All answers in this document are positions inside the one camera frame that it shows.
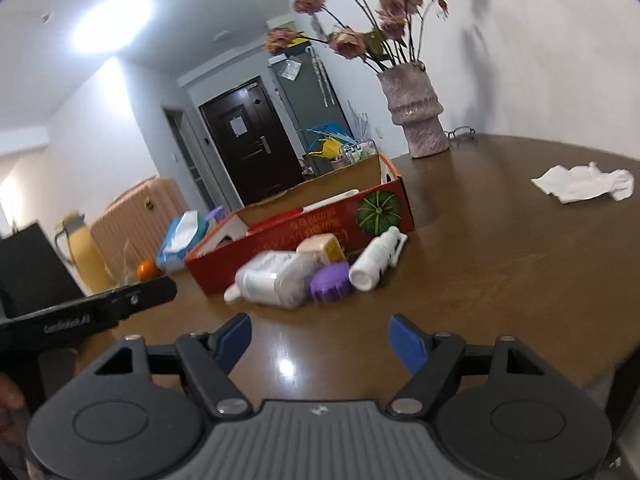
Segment yellow watering can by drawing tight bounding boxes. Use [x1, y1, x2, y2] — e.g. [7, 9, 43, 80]
[307, 139, 351, 160]

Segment white spray bottle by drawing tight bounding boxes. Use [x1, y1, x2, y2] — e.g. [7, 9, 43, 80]
[348, 226, 408, 291]

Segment crumpled white tissue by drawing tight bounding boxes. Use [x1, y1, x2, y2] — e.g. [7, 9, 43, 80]
[531, 161, 636, 205]

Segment red cardboard box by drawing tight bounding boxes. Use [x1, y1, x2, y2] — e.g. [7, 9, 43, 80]
[185, 152, 416, 296]

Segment black paper bag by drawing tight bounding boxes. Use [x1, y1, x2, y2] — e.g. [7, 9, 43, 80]
[0, 221, 86, 318]

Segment round ceiling lamp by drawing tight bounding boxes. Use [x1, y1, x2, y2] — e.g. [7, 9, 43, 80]
[70, 0, 156, 56]

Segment yellow thermos bottle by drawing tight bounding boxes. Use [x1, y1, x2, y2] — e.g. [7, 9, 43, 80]
[54, 211, 113, 296]

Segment folded umbrella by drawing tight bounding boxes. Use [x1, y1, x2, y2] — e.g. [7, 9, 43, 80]
[309, 46, 335, 108]

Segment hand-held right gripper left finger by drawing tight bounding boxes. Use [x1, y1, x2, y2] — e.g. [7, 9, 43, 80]
[94, 313, 252, 420]

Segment red and white lint brush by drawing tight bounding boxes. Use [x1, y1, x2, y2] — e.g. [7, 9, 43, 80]
[300, 189, 361, 212]

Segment grey interior door frame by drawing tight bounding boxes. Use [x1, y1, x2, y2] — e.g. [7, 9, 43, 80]
[162, 107, 216, 211]

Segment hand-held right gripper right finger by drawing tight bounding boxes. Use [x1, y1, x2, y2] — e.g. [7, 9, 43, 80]
[387, 314, 546, 418]

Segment dried pink roses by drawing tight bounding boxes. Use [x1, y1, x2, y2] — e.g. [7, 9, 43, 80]
[264, 0, 450, 73]

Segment small beige box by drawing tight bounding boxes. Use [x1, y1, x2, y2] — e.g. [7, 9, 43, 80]
[296, 234, 347, 265]

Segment person's left hand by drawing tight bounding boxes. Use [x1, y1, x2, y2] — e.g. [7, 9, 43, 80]
[0, 374, 26, 443]

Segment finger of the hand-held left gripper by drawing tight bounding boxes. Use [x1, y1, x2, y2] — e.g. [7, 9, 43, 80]
[97, 276, 178, 331]

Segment grey refrigerator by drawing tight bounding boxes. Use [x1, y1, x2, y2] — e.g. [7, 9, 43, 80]
[267, 42, 353, 171]

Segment tray of small bottles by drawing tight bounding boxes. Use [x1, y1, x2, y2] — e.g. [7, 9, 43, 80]
[340, 140, 378, 163]

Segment white plastic bottle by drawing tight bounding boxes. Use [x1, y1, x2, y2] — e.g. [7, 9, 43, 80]
[223, 251, 321, 309]

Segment pink suitcase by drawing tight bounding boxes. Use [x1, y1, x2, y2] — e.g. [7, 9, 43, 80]
[90, 176, 188, 281]

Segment pink ceramic vase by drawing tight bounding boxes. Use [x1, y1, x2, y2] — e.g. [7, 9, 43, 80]
[377, 60, 451, 159]

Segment blue tissue pack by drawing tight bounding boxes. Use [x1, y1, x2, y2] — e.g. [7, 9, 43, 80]
[156, 210, 211, 273]

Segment dark brown entrance door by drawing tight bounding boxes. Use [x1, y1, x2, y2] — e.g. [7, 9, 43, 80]
[198, 76, 305, 207]

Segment purple round lid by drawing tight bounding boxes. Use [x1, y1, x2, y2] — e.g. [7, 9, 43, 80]
[308, 261, 355, 303]

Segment blue folding rack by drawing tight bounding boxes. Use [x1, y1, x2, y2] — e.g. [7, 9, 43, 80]
[306, 122, 353, 143]

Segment pale purple feather decoration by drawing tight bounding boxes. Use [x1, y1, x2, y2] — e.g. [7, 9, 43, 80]
[347, 102, 373, 141]

